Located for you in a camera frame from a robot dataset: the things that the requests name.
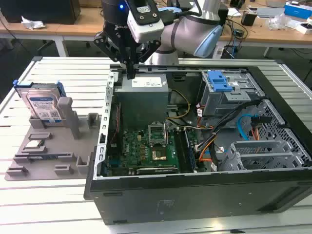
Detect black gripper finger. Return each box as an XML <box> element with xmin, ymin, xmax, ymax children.
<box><xmin>94</xmin><ymin>31</ymin><xmax>132</xmax><ymax>79</ymax></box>
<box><xmin>131</xmin><ymin>39</ymin><xmax>161</xmax><ymax>79</ymax></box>

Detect hard disk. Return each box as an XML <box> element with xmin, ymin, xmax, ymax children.
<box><xmin>12</xmin><ymin>79</ymin><xmax>67</xmax><ymax>127</ymax></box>

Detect grey disk bay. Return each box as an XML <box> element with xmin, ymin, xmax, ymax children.
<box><xmin>219</xmin><ymin>140</ymin><xmax>305</xmax><ymax>173</ymax></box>

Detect grey power supply unit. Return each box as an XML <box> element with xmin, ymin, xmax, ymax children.
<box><xmin>113</xmin><ymin>73</ymin><xmax>173</xmax><ymax>127</ymax></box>

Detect large black box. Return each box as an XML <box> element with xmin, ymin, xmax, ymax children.
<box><xmin>0</xmin><ymin>0</ymin><xmax>81</xmax><ymax>25</ymax></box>

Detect metal socket cover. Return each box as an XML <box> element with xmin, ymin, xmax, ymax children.
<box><xmin>148</xmin><ymin>120</ymin><xmax>169</xmax><ymax>147</ymax></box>

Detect blue plastic latch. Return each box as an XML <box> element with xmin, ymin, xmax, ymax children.
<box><xmin>207</xmin><ymin>70</ymin><xmax>232</xmax><ymax>93</ymax></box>

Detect crumpled white paper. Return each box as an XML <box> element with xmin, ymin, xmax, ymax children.
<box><xmin>20</xmin><ymin>16</ymin><xmax>46</xmax><ymax>31</ymax></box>

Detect grey optical drive cage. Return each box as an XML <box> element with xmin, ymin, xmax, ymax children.
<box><xmin>197</xmin><ymin>70</ymin><xmax>265</xmax><ymax>117</ymax></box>

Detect green motherboard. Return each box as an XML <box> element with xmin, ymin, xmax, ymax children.
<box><xmin>106</xmin><ymin>126</ymin><xmax>203</xmax><ymax>176</ymax></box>

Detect black RAM slot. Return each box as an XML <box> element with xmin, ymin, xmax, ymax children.
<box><xmin>179</xmin><ymin>130</ymin><xmax>191</xmax><ymax>173</ymax></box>
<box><xmin>173</xmin><ymin>130</ymin><xmax>186</xmax><ymax>173</ymax></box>

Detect small black speaker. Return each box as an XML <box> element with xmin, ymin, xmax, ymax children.
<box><xmin>241</xmin><ymin>12</ymin><xmax>258</xmax><ymax>27</ymax></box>

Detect CPU socket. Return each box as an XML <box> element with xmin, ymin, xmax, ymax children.
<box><xmin>151</xmin><ymin>148</ymin><xmax>168</xmax><ymax>162</ymax></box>

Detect grey parts rack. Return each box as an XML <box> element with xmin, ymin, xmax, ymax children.
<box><xmin>4</xmin><ymin>97</ymin><xmax>103</xmax><ymax>181</ymax></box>

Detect black graphics card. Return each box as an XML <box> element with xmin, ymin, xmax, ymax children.
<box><xmin>136</xmin><ymin>166</ymin><xmax>178</xmax><ymax>175</ymax></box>

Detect loose RAM stick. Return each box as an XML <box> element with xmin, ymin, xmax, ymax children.
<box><xmin>28</xmin><ymin>153</ymin><xmax>60</xmax><ymax>161</ymax></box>

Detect grey flat device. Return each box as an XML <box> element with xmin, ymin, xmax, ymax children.
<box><xmin>255</xmin><ymin>6</ymin><xmax>286</xmax><ymax>18</ymax></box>

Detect clear plastic bag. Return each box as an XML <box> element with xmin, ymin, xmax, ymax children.
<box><xmin>267</xmin><ymin>13</ymin><xmax>293</xmax><ymax>31</ymax></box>

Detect blue cardboard box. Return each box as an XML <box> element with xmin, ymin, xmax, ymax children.
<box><xmin>284</xmin><ymin>1</ymin><xmax>312</xmax><ymax>19</ymax></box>

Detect white box black insert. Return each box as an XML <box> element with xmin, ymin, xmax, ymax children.
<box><xmin>295</xmin><ymin>21</ymin><xmax>312</xmax><ymax>35</ymax></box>

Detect black open PC case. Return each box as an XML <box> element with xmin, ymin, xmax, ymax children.
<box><xmin>84</xmin><ymin>63</ymin><xmax>312</xmax><ymax>226</ymax></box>

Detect wooden desk white frame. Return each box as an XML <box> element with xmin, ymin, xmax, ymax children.
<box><xmin>52</xmin><ymin>6</ymin><xmax>312</xmax><ymax>58</ymax></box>
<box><xmin>0</xmin><ymin>14</ymin><xmax>69</xmax><ymax>58</ymax></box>

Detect thin black camera cable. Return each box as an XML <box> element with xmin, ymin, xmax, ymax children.
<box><xmin>159</xmin><ymin>0</ymin><xmax>203</xmax><ymax>24</ymax></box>

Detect yellow black power wires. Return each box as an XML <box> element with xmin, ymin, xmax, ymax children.
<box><xmin>165</xmin><ymin>89</ymin><xmax>191</xmax><ymax>121</ymax></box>

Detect coloured wire bundle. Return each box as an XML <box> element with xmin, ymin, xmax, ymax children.
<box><xmin>196</xmin><ymin>117</ymin><xmax>215</xmax><ymax>131</ymax></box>

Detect black sleeved cable bundle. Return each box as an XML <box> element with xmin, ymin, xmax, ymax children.
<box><xmin>209</xmin><ymin>98</ymin><xmax>265</xmax><ymax>171</ymax></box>

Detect blue data wire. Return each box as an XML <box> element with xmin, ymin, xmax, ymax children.
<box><xmin>237</xmin><ymin>112</ymin><xmax>255</xmax><ymax>141</ymax></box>

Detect orange flat wire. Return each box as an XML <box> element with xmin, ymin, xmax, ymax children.
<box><xmin>198</xmin><ymin>139</ymin><xmax>220</xmax><ymax>163</ymax></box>

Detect orange power wire with plug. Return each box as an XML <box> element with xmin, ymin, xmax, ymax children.
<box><xmin>251</xmin><ymin>116</ymin><xmax>272</xmax><ymax>141</ymax></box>

